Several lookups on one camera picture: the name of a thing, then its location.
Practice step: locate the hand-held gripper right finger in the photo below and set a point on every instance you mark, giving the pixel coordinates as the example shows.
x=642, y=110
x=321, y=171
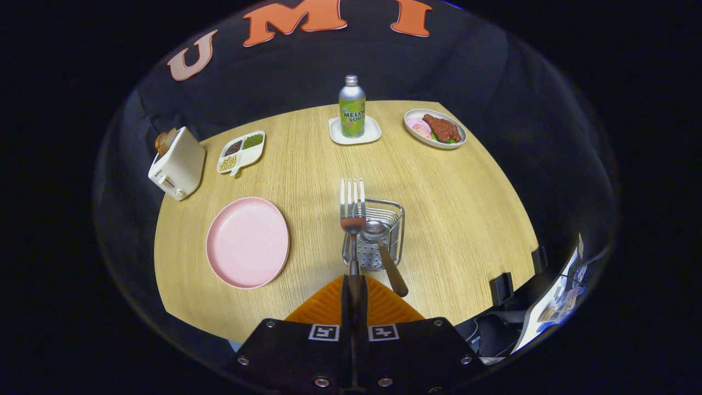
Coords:
x=364, y=307

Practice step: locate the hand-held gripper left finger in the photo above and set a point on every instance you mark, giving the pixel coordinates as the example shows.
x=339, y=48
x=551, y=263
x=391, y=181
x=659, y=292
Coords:
x=346, y=307

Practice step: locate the perforated metal basket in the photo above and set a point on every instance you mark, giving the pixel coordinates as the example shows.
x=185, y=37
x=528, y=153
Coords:
x=396, y=225

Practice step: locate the pink round plate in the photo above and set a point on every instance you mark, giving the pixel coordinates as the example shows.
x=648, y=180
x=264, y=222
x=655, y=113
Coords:
x=247, y=241

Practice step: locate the black table clamp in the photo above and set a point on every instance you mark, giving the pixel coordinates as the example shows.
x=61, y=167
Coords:
x=502, y=289
x=539, y=259

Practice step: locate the white square coaster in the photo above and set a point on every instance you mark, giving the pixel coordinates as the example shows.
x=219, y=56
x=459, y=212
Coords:
x=373, y=134

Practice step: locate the white printed sheet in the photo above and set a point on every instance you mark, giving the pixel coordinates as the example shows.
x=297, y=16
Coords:
x=543, y=315

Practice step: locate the white divided dish with beans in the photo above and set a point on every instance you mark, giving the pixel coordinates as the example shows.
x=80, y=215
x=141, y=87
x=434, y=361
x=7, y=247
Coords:
x=251, y=155

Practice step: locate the green vegetable pieces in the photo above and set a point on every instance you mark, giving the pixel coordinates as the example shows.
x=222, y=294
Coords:
x=436, y=137

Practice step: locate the pink ham slices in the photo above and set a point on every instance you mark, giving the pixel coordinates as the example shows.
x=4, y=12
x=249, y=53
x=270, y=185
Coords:
x=419, y=129

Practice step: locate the brown meat piece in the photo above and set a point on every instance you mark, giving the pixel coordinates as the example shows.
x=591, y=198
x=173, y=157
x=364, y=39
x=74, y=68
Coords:
x=443, y=129

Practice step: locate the green soda bottle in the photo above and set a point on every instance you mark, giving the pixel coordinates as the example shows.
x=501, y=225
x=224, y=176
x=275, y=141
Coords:
x=352, y=109

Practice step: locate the white oval food plate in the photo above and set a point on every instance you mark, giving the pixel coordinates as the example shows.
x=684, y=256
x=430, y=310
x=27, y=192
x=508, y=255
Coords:
x=414, y=114

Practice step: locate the white toaster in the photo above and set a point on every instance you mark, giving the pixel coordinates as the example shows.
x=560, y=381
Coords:
x=181, y=164

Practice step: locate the toasted bread slice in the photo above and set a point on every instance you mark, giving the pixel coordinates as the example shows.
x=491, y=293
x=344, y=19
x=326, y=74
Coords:
x=171, y=137
x=160, y=144

